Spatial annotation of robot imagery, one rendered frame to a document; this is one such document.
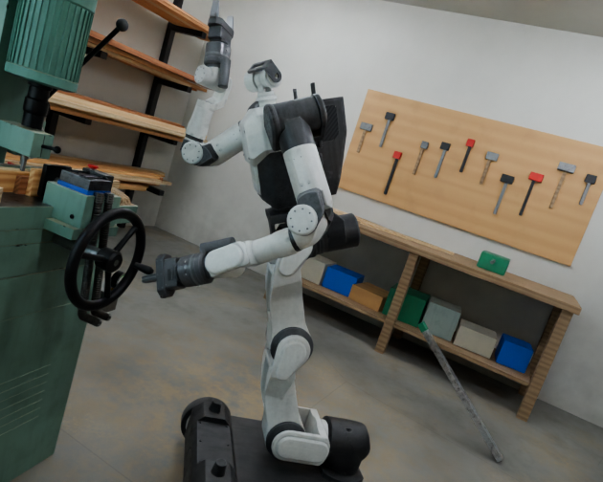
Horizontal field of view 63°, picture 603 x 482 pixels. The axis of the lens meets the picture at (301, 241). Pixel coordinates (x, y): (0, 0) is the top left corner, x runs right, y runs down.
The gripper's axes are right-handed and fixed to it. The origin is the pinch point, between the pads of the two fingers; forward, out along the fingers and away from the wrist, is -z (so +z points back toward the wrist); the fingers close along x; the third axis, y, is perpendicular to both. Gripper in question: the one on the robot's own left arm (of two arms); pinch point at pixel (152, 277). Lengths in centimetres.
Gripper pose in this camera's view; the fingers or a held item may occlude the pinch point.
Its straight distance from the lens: 145.8
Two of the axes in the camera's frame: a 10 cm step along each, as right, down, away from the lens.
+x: -1.1, -9.6, 2.5
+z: 9.4, -1.9, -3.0
